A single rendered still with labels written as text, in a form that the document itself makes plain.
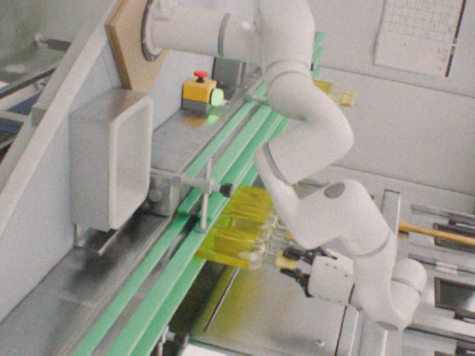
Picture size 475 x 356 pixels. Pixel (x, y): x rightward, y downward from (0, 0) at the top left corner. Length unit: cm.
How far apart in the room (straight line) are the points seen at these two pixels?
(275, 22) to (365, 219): 38
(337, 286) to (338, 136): 40
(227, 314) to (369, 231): 46
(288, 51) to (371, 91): 627
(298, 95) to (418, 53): 621
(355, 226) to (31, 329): 55
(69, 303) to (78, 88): 38
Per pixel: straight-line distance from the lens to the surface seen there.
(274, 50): 112
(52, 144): 108
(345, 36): 724
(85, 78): 115
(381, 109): 742
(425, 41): 720
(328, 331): 138
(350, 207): 100
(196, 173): 136
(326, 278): 130
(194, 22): 128
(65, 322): 105
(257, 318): 138
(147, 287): 116
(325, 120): 101
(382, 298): 112
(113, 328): 107
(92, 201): 116
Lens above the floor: 126
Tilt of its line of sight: 10 degrees down
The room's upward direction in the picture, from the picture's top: 102 degrees clockwise
